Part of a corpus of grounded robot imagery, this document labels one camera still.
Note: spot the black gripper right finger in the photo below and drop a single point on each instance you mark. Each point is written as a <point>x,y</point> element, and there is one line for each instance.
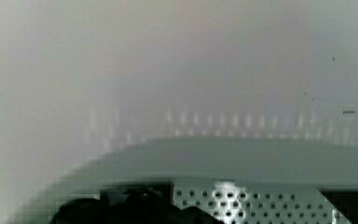
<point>345,201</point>

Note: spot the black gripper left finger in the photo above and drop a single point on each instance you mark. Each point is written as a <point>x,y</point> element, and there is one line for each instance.
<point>139,207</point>

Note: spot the green oval plastic strainer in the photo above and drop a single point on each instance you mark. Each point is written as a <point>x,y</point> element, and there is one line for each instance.
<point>236,180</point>

